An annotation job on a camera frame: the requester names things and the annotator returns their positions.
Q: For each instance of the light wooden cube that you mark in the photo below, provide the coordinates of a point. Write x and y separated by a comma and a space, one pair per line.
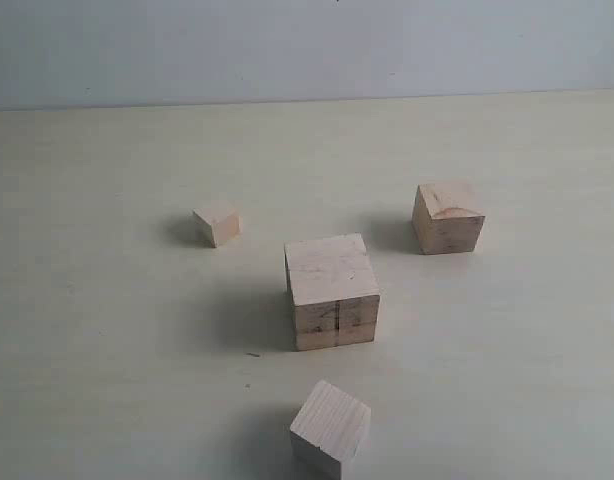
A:
329, 429

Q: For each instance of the small wooden cube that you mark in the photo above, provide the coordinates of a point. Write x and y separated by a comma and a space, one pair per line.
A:
217, 222

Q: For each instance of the large wooden cube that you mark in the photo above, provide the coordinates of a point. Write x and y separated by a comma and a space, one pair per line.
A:
333, 290

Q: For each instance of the medium wooden cube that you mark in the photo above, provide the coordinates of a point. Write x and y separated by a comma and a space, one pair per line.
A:
446, 218

